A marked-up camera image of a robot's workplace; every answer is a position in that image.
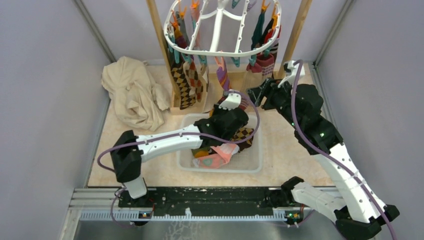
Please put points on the wooden hanger rack frame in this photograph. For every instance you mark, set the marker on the wooden hanger rack frame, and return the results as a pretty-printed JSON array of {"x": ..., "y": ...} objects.
[{"x": 166, "y": 45}]

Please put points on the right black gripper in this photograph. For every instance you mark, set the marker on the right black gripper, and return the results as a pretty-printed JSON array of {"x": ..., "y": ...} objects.
[{"x": 271, "y": 85}]

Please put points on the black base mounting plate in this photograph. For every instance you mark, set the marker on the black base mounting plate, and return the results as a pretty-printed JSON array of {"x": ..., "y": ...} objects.
[{"x": 210, "y": 201}]

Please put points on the white oval clip hanger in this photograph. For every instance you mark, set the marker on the white oval clip hanger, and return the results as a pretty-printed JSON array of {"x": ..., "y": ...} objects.
[{"x": 187, "y": 12}]

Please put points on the aluminium rail frame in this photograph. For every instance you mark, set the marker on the aluminium rail frame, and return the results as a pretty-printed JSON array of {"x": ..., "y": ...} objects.
[{"x": 94, "y": 214}]

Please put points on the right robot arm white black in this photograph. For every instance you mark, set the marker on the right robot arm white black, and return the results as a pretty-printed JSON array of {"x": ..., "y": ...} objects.
[{"x": 358, "y": 213}]

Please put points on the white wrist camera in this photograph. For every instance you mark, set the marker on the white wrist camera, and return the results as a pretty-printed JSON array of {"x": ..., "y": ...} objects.
[
  {"x": 230, "y": 101},
  {"x": 291, "y": 70}
]

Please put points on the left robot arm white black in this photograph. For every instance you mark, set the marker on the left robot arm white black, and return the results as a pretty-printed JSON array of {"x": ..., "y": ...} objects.
[{"x": 131, "y": 150}]

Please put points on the cream sock brown toe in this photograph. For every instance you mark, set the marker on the cream sock brown toe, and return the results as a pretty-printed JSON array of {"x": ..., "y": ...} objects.
[{"x": 208, "y": 89}]

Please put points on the beige crumpled cloth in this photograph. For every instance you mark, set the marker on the beige crumpled cloth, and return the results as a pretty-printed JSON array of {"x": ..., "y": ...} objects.
[{"x": 138, "y": 99}]

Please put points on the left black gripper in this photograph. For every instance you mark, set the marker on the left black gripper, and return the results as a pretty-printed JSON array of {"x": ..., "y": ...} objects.
[{"x": 216, "y": 109}]

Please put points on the cream argyle sock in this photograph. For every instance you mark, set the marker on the cream argyle sock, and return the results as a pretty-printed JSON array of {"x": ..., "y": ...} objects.
[{"x": 197, "y": 84}]

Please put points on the pink striped toe sock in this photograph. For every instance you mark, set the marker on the pink striped toe sock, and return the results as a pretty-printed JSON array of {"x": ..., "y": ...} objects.
[{"x": 256, "y": 74}]

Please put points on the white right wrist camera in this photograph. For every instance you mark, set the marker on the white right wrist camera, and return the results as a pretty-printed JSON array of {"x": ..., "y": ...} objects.
[{"x": 291, "y": 70}]

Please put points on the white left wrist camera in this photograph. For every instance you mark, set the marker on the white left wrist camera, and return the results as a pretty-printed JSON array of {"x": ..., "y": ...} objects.
[{"x": 230, "y": 101}]

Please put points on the brown yellow argyle sock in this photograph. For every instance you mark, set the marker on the brown yellow argyle sock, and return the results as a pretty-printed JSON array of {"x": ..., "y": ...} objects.
[{"x": 242, "y": 134}]

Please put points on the red and grey sock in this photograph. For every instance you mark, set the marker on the red and grey sock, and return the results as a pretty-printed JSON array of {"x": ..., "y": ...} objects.
[{"x": 272, "y": 36}]

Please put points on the dark teal sock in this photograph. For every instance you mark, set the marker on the dark teal sock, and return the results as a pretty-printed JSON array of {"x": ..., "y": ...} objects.
[{"x": 258, "y": 30}]

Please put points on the white plastic mesh basket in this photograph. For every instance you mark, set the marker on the white plastic mesh basket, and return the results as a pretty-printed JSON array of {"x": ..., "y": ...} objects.
[{"x": 249, "y": 160}]

